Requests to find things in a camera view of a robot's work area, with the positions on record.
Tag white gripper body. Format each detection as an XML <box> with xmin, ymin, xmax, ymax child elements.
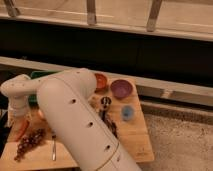
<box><xmin>7</xmin><ymin>96</ymin><xmax>31</xmax><ymax>127</ymax></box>

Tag red orange pepper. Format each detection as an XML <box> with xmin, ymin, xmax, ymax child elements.
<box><xmin>15</xmin><ymin>120</ymin><xmax>30</xmax><ymax>142</ymax></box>

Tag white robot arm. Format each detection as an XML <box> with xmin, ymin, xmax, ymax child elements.
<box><xmin>0</xmin><ymin>68</ymin><xmax>142</xmax><ymax>171</ymax></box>

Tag orange bowl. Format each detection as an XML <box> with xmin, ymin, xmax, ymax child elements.
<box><xmin>95</xmin><ymin>73</ymin><xmax>107</xmax><ymax>91</ymax></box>

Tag purple bowl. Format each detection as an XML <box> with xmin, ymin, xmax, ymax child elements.
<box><xmin>110</xmin><ymin>79</ymin><xmax>133</xmax><ymax>99</ymax></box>

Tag green plastic tray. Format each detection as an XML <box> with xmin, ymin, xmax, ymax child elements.
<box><xmin>28</xmin><ymin>71</ymin><xmax>54</xmax><ymax>105</ymax></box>

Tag yellow apple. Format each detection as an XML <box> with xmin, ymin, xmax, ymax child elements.
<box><xmin>38</xmin><ymin>109</ymin><xmax>45</xmax><ymax>120</ymax></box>

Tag purple grape bunch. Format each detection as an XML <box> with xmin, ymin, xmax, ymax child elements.
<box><xmin>14</xmin><ymin>129</ymin><xmax>46</xmax><ymax>162</ymax></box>

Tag silver fork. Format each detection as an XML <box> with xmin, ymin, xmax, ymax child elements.
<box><xmin>52</xmin><ymin>133</ymin><xmax>56</xmax><ymax>161</ymax></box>

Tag blue cup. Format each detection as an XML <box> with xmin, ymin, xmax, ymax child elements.
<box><xmin>121</xmin><ymin>105</ymin><xmax>134</xmax><ymax>121</ymax></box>

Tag black handled knife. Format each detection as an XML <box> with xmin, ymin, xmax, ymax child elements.
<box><xmin>105</xmin><ymin>116</ymin><xmax>118</xmax><ymax>137</ymax></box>

